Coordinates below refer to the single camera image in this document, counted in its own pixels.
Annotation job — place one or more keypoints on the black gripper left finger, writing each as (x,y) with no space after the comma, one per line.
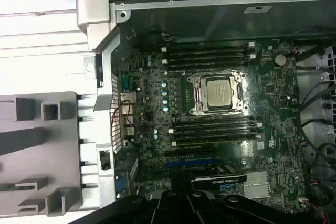
(170,208)

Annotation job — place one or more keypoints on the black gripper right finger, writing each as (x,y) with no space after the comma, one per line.
(202,208)

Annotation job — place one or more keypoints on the green RAM stick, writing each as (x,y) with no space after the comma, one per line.
(6,186)

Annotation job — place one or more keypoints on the black RAM slot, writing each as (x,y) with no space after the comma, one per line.
(214,140)
(207,65)
(207,59)
(207,53)
(214,127)
(214,121)
(214,134)
(207,47)

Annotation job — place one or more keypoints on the blue expansion slot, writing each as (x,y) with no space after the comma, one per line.
(190,163)

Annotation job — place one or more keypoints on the black expansion slot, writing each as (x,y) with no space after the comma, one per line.
(190,152)

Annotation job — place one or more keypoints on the silver finned heatsink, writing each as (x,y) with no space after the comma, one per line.
(257,185)

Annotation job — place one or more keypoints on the green motherboard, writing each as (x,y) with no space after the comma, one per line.
(262,134)

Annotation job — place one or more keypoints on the silver CPU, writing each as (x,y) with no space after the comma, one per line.
(219,93)

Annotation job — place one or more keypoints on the grey parts rack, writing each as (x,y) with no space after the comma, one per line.
(60,142)

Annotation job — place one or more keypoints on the open black PC case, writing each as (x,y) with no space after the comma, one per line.
(105,64)

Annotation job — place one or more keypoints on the silver coin battery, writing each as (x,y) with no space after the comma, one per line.
(280,59)

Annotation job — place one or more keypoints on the metal drive cage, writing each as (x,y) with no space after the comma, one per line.
(331,58)

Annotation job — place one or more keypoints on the small grey case sticker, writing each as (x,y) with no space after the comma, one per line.
(257,9)

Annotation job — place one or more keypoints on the grey plastic case latch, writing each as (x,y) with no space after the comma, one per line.
(92,11)

